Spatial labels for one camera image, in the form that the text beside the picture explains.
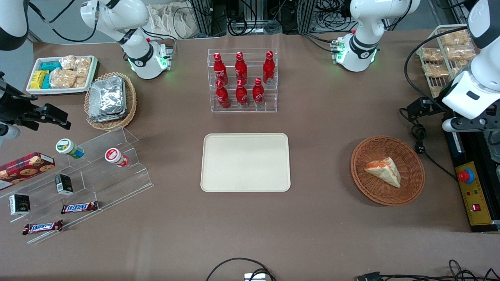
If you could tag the beige rectangular tray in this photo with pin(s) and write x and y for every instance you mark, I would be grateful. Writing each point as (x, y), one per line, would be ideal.
(245, 162)

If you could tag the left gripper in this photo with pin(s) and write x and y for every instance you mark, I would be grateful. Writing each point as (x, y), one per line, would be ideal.
(431, 106)

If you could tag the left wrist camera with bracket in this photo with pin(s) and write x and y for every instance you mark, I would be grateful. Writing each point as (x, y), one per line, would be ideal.
(474, 124)

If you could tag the white rectangular snack tray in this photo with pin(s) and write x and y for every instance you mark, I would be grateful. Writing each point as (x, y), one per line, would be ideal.
(33, 91)

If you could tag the clear acrylic bottle rack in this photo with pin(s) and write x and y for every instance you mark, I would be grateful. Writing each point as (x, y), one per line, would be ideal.
(269, 105)

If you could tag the yellow snack pack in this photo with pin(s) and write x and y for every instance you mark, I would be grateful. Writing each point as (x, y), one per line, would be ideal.
(38, 79)

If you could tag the small grey device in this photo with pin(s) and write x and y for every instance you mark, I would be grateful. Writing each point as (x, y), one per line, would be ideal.
(254, 277)

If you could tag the yellow control panel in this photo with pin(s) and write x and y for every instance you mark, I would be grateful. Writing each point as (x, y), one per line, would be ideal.
(478, 203)

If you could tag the clear plastic container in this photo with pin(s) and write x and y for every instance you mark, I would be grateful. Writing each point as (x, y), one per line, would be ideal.
(493, 146)

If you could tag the red tartan cookie box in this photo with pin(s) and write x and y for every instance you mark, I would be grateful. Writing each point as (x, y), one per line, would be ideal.
(25, 169)

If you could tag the triangular sandwich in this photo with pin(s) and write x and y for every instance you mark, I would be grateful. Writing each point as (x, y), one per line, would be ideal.
(384, 171)

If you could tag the black appliance box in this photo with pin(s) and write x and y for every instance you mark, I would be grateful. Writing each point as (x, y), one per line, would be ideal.
(453, 156)

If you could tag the teal snack pack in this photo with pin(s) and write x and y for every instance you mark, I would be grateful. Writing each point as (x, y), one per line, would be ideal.
(50, 66)
(46, 81)

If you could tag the red lid yogurt cup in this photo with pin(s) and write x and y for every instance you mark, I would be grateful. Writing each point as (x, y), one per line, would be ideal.
(114, 156)

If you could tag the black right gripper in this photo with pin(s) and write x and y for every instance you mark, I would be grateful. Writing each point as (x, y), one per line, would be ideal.
(11, 110)

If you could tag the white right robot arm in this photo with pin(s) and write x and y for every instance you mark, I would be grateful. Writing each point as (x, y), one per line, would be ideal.
(117, 15)

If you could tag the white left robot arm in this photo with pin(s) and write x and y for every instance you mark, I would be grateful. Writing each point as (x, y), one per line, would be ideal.
(363, 35)

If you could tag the oval light wicker basket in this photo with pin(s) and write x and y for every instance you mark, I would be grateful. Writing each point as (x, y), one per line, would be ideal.
(131, 101)

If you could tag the aluminium frame rack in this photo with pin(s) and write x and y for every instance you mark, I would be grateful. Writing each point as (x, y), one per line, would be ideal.
(203, 17)

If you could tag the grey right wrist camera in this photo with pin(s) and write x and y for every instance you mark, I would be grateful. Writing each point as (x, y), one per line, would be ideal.
(8, 133)

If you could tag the clear rice cracker packet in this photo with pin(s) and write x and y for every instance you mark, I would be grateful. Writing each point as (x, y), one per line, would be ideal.
(67, 62)
(62, 79)
(83, 66)
(80, 82)

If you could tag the red cola bottle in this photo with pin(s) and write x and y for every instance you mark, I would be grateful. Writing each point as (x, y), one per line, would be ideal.
(222, 97)
(220, 70)
(268, 70)
(241, 68)
(241, 95)
(258, 94)

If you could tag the small black and white carton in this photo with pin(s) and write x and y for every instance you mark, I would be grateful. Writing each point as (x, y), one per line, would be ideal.
(19, 205)

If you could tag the red emergency stop button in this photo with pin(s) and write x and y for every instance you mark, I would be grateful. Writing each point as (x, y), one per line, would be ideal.
(465, 176)

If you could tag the clear acrylic stepped display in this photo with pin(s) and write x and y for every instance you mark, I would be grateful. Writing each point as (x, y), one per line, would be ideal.
(117, 183)

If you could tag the cream cloth bag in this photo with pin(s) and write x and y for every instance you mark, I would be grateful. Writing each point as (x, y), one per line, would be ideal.
(170, 19)

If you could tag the stack of silver foil packets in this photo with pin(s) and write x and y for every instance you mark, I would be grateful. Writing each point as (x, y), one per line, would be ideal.
(107, 99)

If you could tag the snickers chocolate bar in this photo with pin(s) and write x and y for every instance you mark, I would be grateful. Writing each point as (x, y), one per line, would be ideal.
(79, 207)
(42, 227)

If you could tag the green lid yogurt cup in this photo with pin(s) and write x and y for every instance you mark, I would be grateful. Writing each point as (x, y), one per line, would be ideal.
(68, 147)

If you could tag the round brown wicker basket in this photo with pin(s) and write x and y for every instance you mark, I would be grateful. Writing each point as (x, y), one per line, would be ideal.
(410, 183)

